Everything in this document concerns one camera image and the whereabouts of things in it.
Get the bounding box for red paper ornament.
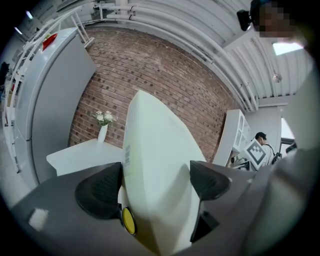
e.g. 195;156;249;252
41;32;59;52

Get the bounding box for white side cabinet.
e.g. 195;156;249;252
213;108;252;171

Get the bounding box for white metal shelf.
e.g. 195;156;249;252
0;4;96;174

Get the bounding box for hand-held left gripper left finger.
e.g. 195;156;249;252
9;161;156;256

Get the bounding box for white table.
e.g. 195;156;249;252
46;138;125;177

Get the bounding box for person's face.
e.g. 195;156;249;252
251;0;301;41

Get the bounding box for black head-worn camera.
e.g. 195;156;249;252
236;9;253;32

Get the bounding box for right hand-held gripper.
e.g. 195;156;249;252
243;138;268;172

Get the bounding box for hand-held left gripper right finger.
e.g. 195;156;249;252
174;160;273;256

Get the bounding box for grey refrigerator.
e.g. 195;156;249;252
13;27;99;186

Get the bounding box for white vase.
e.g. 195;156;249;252
97;124;109;144

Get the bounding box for white flowers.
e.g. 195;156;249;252
90;109;119;127

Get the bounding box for pale green board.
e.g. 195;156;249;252
117;89;209;256

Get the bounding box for rectangular ceiling lamp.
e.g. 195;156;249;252
271;41;305;57

